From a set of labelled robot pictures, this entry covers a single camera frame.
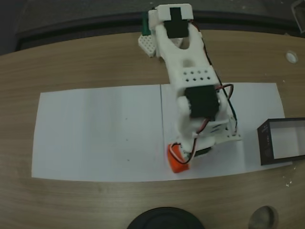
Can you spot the small white round cap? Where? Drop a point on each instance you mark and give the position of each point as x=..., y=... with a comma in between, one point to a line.
x=291, y=56

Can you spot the white paper sheet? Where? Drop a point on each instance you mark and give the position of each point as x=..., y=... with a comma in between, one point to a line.
x=214, y=167
x=90, y=133

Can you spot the black round object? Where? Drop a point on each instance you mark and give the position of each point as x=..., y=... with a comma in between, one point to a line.
x=164, y=219

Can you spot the brown open box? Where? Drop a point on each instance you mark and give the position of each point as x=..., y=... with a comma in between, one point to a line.
x=267, y=143

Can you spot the green table clamp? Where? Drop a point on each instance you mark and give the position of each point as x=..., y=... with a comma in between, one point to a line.
x=145, y=25

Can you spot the grey frame object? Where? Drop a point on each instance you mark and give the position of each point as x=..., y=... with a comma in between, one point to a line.
x=300, y=14

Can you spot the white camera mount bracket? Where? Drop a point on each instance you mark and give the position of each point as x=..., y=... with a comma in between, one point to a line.
x=234, y=136

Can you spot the orange square block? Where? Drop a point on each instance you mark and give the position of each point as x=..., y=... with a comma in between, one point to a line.
x=175, y=162

